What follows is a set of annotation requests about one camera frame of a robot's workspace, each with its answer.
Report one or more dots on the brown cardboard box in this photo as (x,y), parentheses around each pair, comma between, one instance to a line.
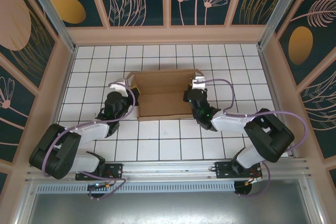
(162,87)

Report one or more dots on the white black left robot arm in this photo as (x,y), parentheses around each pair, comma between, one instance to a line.
(92,132)

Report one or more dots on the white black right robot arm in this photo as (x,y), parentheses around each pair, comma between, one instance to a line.
(228,123)

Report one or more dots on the yellow power connector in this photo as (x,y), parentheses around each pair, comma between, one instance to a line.
(107,186)
(248,183)

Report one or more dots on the grey metal sheet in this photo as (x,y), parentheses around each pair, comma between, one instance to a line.
(168,208)

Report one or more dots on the thin aluminium edge rail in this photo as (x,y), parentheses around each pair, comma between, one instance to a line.
(64,85)
(277,103)

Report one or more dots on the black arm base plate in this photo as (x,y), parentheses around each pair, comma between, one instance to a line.
(223,171)
(115,171)

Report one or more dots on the long aluminium base rail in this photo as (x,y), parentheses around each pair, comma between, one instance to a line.
(168,171)

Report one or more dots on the aluminium corner post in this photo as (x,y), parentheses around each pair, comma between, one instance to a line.
(282,11)
(53,14)

